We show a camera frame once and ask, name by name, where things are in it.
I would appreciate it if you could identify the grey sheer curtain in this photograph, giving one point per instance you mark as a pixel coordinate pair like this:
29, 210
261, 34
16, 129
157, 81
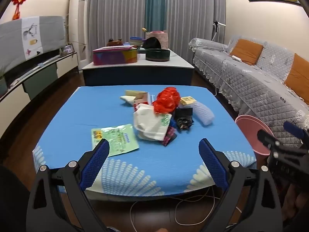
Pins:
115, 12
193, 12

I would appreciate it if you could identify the pink plastic bin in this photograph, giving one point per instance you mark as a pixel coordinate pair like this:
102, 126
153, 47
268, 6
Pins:
251, 130

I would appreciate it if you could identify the white television cabinet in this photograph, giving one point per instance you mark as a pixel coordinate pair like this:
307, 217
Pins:
65, 65

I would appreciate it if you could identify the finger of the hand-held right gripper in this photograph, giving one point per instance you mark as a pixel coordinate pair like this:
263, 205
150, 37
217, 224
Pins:
265, 137
293, 128

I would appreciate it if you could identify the torn white carton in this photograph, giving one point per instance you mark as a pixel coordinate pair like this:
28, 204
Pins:
142, 101

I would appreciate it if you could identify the white paper bag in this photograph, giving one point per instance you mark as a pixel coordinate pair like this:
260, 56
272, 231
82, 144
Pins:
147, 123

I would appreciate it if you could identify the teal curtain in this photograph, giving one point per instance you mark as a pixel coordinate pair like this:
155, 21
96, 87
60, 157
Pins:
155, 4

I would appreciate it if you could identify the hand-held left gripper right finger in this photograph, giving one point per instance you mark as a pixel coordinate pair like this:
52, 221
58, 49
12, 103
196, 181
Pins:
213, 164

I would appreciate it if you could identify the colourful tin box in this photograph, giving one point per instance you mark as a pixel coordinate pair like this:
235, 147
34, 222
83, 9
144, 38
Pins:
113, 58

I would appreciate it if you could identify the pink woven basket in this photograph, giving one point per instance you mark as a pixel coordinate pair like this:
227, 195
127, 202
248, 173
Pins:
164, 38

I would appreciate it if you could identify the large orange cushion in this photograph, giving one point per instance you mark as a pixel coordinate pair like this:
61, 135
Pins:
299, 77

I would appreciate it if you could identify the grey quilted sofa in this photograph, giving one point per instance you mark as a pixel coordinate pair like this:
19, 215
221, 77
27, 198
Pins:
253, 84

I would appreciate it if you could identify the yellow artificial flower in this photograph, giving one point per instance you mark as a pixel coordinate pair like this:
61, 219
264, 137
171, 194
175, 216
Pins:
144, 29

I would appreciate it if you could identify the small photo frame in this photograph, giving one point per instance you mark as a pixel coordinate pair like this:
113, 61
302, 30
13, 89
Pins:
68, 48

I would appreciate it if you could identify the dark green round bowl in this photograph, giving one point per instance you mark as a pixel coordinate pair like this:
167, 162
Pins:
158, 54

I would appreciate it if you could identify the black television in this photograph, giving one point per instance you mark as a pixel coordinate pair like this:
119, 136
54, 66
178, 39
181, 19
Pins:
36, 62

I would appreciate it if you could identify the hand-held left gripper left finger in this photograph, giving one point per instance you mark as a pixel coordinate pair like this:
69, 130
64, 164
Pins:
96, 164

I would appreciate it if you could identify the yellow tissue pack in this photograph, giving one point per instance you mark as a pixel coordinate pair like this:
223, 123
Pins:
187, 100

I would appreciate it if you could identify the white foam net sleeve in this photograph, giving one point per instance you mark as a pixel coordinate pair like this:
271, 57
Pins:
204, 113

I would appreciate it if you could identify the white standing air conditioner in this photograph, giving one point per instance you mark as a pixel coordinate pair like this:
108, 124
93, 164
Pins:
78, 17

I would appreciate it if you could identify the person's right hand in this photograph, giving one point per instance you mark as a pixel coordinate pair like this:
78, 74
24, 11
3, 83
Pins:
293, 199

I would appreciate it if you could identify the red plastic bag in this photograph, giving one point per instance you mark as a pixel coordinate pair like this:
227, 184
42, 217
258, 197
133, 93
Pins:
166, 100

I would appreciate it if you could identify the white and navy coffee table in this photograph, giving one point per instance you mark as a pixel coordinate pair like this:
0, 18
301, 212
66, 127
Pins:
144, 75

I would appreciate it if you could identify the green plastic packet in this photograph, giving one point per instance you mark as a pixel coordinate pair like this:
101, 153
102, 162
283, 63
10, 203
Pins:
118, 137

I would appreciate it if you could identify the white paper napkin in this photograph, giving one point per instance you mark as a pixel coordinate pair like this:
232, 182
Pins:
128, 100

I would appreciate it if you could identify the stack of plastic bowls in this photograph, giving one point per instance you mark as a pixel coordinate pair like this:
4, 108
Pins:
135, 41

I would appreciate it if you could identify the beige cardboard piece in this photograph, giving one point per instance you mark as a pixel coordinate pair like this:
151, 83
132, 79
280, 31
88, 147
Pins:
135, 93

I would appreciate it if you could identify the black hat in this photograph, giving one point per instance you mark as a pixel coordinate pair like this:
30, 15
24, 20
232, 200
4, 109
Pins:
152, 43

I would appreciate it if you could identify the black wrapper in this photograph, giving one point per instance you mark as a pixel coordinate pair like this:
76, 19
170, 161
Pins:
183, 120

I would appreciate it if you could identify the clear plastic straw pack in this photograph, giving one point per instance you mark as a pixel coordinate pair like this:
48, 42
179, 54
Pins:
151, 99

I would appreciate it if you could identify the white rod with blue grip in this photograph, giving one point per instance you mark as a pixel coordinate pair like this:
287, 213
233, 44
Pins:
41, 65

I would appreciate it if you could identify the small orange cushion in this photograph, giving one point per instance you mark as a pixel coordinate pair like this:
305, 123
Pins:
246, 50

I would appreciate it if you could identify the grey television dust cover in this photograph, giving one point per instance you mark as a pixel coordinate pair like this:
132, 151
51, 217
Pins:
14, 38

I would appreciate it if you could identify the dark red patterned wrapper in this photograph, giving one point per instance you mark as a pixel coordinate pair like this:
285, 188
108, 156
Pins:
170, 135

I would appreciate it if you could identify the brown teapot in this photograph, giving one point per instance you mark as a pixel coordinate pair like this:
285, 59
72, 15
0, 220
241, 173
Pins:
113, 43

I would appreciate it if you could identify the person's dark clothing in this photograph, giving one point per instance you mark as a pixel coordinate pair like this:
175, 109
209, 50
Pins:
12, 198

